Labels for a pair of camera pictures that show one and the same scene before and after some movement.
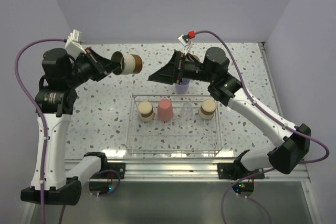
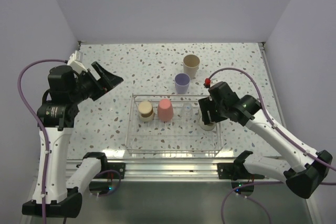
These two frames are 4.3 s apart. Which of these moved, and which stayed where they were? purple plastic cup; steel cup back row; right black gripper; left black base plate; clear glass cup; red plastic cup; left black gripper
Moved: left black gripper; steel cup back row; right black gripper
Stayed: purple plastic cup; red plastic cup; clear glass cup; left black base plate
